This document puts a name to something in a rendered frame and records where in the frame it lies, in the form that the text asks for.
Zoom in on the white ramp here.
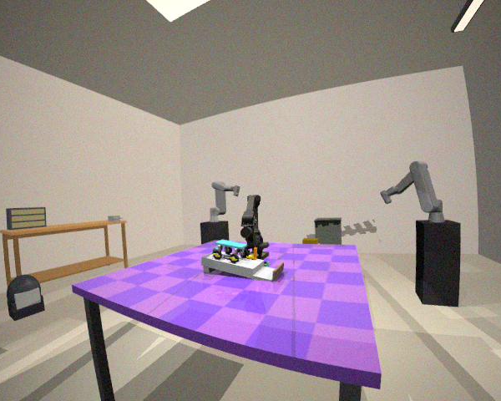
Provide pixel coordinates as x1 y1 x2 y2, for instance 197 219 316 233
200 249 284 282

